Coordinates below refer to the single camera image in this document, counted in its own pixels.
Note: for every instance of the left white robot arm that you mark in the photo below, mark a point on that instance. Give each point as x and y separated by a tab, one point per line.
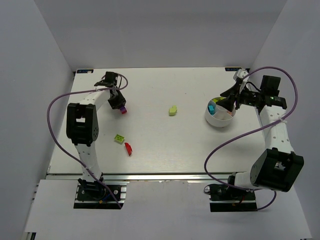
82	126

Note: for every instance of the blue table label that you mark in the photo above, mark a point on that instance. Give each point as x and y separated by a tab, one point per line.
232	69
84	71

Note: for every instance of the left blue table label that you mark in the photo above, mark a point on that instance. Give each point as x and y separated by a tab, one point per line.
84	71

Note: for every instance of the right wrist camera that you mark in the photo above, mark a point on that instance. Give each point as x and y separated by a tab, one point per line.
241	78

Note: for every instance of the purple and pink lego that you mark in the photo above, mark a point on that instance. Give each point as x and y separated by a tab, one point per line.
123	110

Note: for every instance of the large cyan lego brick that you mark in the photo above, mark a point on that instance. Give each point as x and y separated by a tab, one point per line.
211	109

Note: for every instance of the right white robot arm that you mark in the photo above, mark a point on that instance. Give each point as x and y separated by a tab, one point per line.
278	166

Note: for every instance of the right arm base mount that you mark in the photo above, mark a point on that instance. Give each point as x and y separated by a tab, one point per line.
223	198

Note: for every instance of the green lego brick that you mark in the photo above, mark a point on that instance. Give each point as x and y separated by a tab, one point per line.
219	100

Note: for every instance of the red curved lego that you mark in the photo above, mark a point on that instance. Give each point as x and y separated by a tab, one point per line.
128	148

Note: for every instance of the white round divided container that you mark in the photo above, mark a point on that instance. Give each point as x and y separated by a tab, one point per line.
221	118

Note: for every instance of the green flat lego plate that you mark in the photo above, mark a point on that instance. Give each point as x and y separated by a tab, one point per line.
119	139

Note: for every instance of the pale green lego piece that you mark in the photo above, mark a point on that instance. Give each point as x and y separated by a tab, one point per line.
172	111

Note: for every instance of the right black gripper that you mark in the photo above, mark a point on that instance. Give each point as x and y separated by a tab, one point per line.
237	95

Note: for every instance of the right blue table label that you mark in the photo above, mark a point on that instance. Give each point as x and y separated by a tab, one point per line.
232	69

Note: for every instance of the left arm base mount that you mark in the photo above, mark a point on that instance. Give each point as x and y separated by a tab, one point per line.
92	195

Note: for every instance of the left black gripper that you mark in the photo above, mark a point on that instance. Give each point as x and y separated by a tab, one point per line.
118	102

